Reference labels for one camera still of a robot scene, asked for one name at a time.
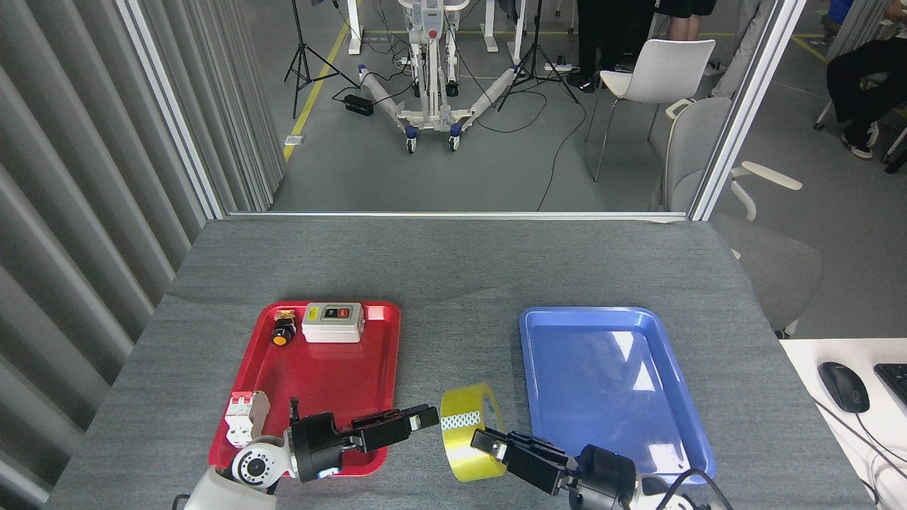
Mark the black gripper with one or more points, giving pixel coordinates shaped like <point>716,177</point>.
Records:
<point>609,478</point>
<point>315,443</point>

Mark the yellow tape roll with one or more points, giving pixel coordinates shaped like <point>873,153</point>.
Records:
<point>460,400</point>

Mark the red plastic tray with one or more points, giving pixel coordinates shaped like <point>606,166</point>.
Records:
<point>319,375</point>

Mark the blue plastic tray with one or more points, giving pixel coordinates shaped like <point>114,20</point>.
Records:
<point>602,382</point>

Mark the yellow push button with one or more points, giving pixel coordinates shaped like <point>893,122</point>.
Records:
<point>283,331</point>

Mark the white circuit breaker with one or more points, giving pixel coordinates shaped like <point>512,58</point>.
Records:
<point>244,418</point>

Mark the white desk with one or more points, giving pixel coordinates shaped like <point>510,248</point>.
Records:
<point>808,368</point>

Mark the grey floor plate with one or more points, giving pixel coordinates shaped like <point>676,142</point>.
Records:
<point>294,140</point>

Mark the black computer mouse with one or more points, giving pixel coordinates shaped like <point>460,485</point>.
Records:
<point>843,386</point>

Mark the white wheeled stand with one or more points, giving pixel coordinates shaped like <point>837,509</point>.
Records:
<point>429,85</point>

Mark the grey office chair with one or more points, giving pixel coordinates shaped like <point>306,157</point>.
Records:
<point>691,142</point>

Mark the black keyboard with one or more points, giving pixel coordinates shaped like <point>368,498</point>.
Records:
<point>894,382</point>

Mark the white power strip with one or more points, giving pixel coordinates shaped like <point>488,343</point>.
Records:
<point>558,67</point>

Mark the white desk leg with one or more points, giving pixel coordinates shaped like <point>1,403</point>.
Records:
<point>519,28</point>
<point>354,28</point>
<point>489,28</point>

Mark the black tripod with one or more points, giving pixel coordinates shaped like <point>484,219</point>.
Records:
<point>298,28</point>
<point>536,28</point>

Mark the white plastic chair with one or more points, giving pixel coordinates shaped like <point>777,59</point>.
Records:
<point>666,67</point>

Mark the person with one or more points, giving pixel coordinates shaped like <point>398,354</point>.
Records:
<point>602,28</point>
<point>861,71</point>
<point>684,7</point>
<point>737,42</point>

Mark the blue container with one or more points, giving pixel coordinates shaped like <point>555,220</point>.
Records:
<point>841,10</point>

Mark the white two-button switch box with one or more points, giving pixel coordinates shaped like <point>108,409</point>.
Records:
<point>333,331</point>

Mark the silver aluminium rail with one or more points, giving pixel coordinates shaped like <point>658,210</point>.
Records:
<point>453,215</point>

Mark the silver aluminium post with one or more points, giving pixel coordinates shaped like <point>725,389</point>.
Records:
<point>747,106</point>
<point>170,106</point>

